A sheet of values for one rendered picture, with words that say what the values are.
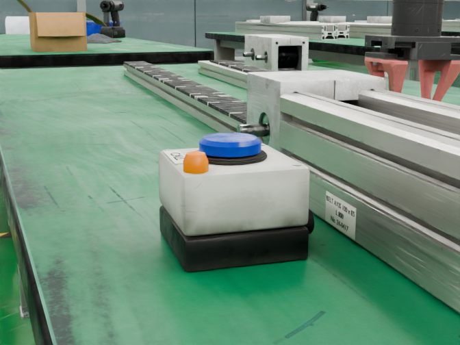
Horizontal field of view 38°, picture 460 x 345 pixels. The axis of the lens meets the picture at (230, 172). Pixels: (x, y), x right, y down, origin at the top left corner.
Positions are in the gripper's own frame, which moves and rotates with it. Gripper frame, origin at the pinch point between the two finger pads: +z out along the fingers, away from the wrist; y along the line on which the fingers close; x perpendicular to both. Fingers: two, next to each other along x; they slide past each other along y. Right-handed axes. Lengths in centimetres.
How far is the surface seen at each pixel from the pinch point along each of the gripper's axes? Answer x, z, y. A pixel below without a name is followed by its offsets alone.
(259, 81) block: -12.7, -5.2, -23.7
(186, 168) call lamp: -33.5, -2.2, -35.3
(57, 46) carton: 203, 2, -32
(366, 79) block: -18.1, -5.8, -15.7
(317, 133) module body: -23.5, -2.3, -22.6
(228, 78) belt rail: 70, 2, -2
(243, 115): 2.8, 0.2, -20.1
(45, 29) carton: 200, -5, -36
